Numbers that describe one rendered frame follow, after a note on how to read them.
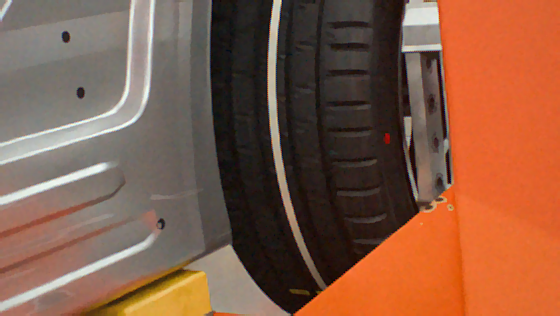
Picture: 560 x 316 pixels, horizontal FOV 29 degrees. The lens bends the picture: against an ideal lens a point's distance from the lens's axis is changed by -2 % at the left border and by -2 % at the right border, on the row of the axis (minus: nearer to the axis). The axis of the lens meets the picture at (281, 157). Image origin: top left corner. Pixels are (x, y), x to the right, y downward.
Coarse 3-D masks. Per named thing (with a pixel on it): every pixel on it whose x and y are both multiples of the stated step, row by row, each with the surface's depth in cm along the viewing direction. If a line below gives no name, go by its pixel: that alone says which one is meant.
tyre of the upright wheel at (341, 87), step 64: (256, 0) 124; (320, 0) 119; (384, 0) 119; (256, 64) 124; (320, 64) 119; (384, 64) 119; (256, 128) 124; (320, 128) 119; (384, 128) 119; (256, 192) 126; (320, 192) 121; (384, 192) 119; (256, 256) 132; (320, 256) 127
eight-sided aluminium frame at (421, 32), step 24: (432, 0) 120; (408, 24) 117; (432, 24) 115; (408, 48) 117; (432, 48) 116; (408, 72) 118; (432, 72) 120; (432, 96) 120; (432, 120) 120; (432, 144) 120; (432, 168) 120; (432, 192) 120
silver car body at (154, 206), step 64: (0, 0) 96; (64, 0) 102; (128, 0) 109; (192, 0) 114; (0, 64) 95; (64, 64) 102; (128, 64) 109; (192, 64) 114; (0, 128) 95; (64, 128) 101; (128, 128) 106; (192, 128) 114; (0, 192) 92; (64, 192) 98; (128, 192) 106; (192, 192) 114; (0, 256) 92; (64, 256) 99; (128, 256) 106; (192, 256) 114
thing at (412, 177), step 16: (400, 0) 123; (400, 16) 123; (400, 32) 122; (400, 48) 122; (400, 64) 122; (400, 80) 123; (400, 96) 122; (400, 112) 122; (400, 128) 122; (400, 144) 123; (448, 160) 142; (416, 176) 133; (448, 176) 141; (416, 192) 126; (416, 208) 126
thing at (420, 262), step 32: (448, 192) 85; (416, 224) 87; (448, 224) 85; (384, 256) 89; (416, 256) 88; (448, 256) 86; (352, 288) 92; (384, 288) 90; (416, 288) 88; (448, 288) 87
